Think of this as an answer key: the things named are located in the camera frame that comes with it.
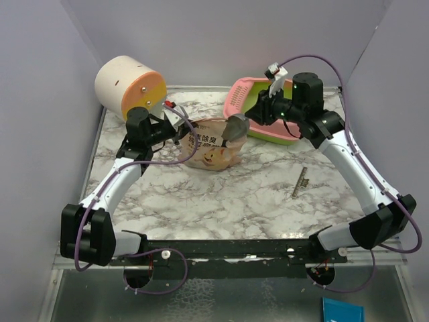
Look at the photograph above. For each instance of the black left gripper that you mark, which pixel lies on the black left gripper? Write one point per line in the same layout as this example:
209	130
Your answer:
181	132

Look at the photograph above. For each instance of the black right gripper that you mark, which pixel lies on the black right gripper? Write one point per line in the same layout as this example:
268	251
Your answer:
260	113

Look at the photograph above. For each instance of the metal litter scoop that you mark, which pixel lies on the metal litter scoop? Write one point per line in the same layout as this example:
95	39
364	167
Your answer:
237	126

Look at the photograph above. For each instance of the cat litter paper bag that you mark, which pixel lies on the cat litter paper bag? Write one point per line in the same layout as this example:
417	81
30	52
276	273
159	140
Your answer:
214	152

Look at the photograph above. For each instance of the metal ruler bag clip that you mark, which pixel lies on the metal ruler bag clip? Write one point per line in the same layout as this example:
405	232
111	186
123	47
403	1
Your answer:
302	182

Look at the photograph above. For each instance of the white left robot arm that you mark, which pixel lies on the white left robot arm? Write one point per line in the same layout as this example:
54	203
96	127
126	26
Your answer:
87	235

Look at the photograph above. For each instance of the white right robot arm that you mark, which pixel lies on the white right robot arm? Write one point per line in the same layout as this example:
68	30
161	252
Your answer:
386	211

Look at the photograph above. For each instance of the pink green litter box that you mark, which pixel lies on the pink green litter box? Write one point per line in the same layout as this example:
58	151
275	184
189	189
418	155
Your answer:
242	96

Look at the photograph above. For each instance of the cream round cat scratcher drum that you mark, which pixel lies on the cream round cat scratcher drum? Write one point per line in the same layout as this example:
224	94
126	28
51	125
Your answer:
124	83

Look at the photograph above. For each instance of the blue card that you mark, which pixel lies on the blue card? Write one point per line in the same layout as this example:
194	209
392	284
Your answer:
338	311

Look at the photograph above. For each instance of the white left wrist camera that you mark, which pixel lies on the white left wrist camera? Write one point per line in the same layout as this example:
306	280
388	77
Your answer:
175	114

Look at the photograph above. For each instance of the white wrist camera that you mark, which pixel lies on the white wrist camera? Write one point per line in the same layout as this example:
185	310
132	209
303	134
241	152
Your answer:
175	114
277	74

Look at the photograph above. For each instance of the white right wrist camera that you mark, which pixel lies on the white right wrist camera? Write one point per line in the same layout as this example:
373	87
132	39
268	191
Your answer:
277	74

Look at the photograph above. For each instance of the aluminium extrusion frame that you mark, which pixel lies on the aluminium extrusion frame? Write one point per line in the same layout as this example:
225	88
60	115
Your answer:
106	252

